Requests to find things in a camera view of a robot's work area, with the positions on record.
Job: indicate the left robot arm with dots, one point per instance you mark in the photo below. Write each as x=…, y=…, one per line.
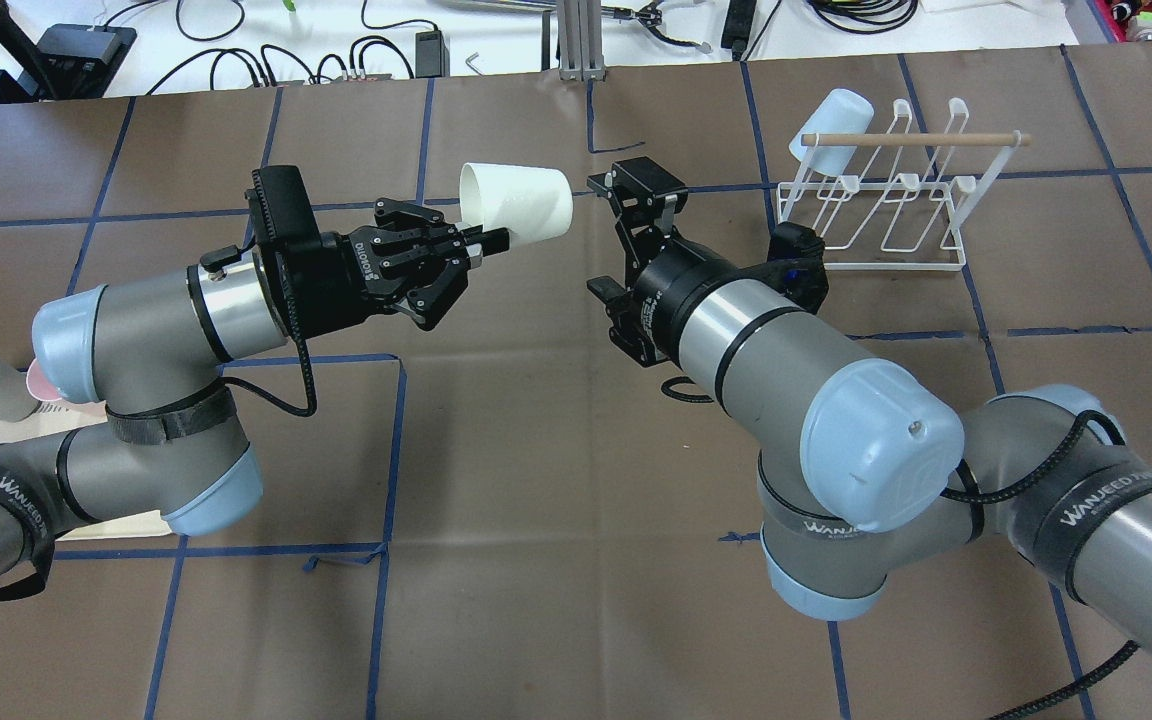
x=164, y=356

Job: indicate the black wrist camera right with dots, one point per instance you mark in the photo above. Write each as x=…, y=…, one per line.
x=798, y=252

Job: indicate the pink plastic cup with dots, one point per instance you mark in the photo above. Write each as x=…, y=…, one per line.
x=40, y=387

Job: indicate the black power adapter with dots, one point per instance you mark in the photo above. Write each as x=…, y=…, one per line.
x=431, y=57

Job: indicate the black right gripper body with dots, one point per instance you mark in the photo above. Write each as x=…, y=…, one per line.
x=659, y=293

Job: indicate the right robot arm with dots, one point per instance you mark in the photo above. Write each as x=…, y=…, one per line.
x=861, y=469

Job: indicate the aluminium frame post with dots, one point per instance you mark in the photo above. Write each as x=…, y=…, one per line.
x=579, y=24

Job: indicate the light blue plastic cup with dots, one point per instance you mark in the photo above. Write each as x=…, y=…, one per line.
x=842, y=112

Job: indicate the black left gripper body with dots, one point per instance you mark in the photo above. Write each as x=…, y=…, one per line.
x=328, y=275

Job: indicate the white wire cup rack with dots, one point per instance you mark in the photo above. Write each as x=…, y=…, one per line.
x=904, y=198

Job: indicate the pale green plastic cup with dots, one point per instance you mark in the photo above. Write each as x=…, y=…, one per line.
x=534, y=204

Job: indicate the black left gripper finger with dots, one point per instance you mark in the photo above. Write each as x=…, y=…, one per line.
x=405, y=232
x=428, y=303

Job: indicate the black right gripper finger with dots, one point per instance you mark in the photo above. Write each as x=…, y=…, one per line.
x=625, y=330
x=645, y=199

